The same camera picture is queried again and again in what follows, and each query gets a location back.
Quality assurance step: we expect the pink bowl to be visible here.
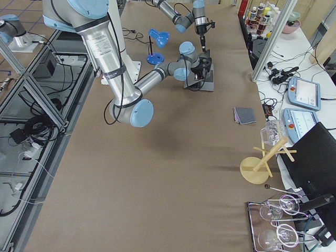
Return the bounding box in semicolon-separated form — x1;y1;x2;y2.
282;20;301;34

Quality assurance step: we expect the teach pendant tablet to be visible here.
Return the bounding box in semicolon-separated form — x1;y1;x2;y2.
282;108;319;143
287;77;321;111

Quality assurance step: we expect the upper teach pendant tablet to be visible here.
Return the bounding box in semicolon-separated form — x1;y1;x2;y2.
287;77;321;111

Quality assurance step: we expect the clear glass mug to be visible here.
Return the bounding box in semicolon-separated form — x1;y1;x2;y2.
260;120;287;146

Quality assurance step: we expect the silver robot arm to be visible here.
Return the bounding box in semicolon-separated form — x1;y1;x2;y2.
43;1;214;128
151;0;215;53

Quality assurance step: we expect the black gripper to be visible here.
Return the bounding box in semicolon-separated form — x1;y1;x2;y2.
195;21;215;52
191;57;212;80

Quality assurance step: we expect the black office chair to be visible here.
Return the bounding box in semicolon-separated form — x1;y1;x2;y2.
277;122;336;218

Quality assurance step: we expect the aluminium frame post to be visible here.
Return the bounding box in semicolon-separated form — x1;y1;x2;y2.
251;0;297;82

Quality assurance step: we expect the blue desk lamp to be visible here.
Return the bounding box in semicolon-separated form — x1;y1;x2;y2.
146;28;170;65

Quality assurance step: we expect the folded grey cloth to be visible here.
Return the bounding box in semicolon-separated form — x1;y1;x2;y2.
233;107;257;125

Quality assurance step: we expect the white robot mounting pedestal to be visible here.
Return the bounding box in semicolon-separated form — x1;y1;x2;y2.
108;0;141;84

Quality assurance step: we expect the grey laptop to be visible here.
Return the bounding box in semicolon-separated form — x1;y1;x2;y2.
184;49;214;92

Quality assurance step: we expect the black lamp power cable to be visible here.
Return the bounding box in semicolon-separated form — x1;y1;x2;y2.
121;27;150;45

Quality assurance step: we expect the wine glass rack tray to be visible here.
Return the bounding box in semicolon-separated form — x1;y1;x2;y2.
246;184;315;251

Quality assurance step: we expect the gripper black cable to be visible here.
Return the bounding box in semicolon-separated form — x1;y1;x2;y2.
183;76;208;92

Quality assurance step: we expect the lower teach pendant tablet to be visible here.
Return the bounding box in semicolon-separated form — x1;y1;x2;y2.
282;108;319;143

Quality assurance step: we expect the wooden mug tree stand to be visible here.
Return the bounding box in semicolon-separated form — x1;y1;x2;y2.
240;137;297;184

